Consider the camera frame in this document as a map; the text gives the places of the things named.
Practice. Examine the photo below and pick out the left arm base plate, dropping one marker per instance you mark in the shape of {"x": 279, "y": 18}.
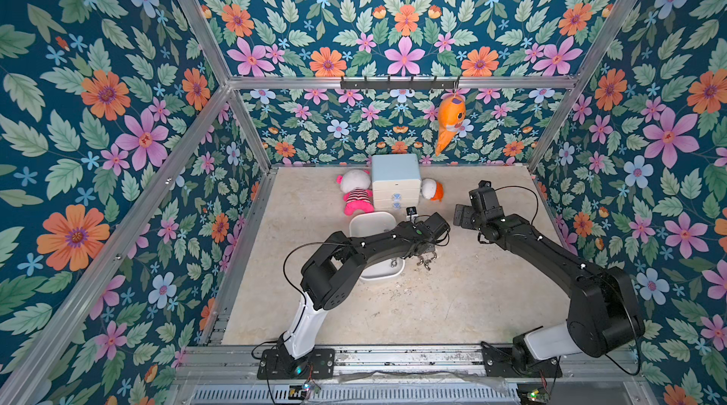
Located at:
{"x": 277, "y": 364}

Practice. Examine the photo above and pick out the white storage tray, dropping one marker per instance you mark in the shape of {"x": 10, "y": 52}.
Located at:
{"x": 369, "y": 225}

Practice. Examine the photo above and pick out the pale blue drawer box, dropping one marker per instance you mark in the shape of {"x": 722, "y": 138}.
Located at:
{"x": 395, "y": 174}

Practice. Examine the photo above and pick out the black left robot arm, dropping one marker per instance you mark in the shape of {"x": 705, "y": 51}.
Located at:
{"x": 331, "y": 273}

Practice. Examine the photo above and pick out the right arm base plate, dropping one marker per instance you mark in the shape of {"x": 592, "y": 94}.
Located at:
{"x": 515, "y": 362}

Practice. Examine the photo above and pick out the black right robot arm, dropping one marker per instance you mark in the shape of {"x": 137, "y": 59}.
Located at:
{"x": 604, "y": 313}

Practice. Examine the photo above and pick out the pink white plush toy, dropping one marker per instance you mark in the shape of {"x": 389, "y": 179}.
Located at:
{"x": 356, "y": 187}

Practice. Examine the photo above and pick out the orange hanging fish plush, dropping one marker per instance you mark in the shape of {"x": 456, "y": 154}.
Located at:
{"x": 451, "y": 115}

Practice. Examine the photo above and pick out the black hook rail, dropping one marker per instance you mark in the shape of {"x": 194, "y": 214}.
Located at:
{"x": 423, "y": 84}

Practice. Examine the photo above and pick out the orange white plush ball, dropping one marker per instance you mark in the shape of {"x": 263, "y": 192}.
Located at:
{"x": 432, "y": 190}

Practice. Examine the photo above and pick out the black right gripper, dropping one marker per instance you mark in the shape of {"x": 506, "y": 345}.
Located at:
{"x": 466, "y": 216}

